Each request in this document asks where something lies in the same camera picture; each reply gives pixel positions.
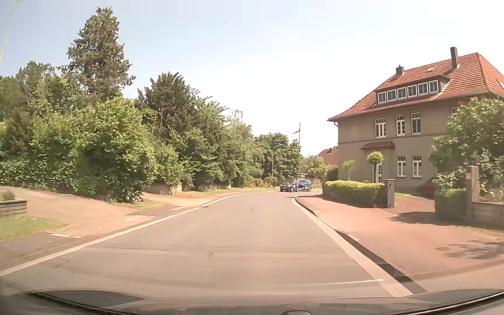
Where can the black car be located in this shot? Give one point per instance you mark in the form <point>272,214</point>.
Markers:
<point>288,186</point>

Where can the red brick building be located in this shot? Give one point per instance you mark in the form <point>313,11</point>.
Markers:
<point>330,156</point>

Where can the red paved pavement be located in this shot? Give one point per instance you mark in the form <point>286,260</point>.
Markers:
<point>400,236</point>

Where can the large green bush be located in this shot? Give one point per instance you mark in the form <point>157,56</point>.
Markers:
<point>484,140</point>

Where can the trimmed green hedge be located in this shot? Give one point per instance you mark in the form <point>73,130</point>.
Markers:
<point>352,191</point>

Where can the grey street cabinet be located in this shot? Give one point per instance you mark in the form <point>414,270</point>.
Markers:
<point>390,193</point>

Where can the small trimmed hedge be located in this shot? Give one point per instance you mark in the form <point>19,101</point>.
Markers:
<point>450,203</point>

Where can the grey asphalt road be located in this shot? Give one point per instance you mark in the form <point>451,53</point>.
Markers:
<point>243,245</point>

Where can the pole with flag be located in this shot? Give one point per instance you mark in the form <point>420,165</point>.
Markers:
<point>298,133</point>

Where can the distant lamp post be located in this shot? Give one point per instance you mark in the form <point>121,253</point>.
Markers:
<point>273,159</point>

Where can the low stone wall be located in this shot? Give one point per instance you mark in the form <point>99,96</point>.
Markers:
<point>497,214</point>
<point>164,188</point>

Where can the blue car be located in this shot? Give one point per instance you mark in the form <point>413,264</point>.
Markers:
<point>305,184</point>

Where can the reddish paved pavement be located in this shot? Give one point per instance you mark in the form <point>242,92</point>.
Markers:
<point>81,214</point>

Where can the grass verge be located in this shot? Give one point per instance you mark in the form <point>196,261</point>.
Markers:
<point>15,227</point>

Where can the row of trees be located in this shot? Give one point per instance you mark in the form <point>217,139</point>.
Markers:
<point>116,131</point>

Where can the low stone planter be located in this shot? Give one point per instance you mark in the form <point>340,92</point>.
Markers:
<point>5,207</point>

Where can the small round-topped tree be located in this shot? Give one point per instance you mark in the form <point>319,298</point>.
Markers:
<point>375,158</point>
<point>348,166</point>

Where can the grey house with red roof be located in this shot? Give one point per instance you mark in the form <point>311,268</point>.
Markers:
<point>405,131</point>

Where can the car's own bonnet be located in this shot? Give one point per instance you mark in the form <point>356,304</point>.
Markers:
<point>252,304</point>

